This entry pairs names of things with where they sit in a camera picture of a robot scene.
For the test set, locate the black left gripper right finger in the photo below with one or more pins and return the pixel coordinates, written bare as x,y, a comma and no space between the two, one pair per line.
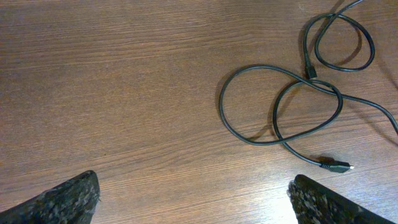
316,204

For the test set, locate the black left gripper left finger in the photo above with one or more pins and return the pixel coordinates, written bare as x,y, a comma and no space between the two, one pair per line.
73,202

